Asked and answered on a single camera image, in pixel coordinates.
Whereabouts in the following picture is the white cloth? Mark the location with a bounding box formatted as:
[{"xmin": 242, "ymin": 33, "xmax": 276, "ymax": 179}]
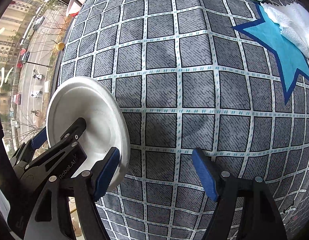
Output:
[{"xmin": 261, "ymin": 2, "xmax": 309, "ymax": 59}]

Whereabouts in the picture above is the grey checked star tablecloth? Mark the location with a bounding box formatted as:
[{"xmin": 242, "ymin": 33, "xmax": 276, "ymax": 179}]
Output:
[{"xmin": 59, "ymin": 0, "xmax": 309, "ymax": 239}]

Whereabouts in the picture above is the white bowl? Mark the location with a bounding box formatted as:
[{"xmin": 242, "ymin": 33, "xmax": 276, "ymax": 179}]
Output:
[{"xmin": 46, "ymin": 76, "xmax": 131, "ymax": 191}]

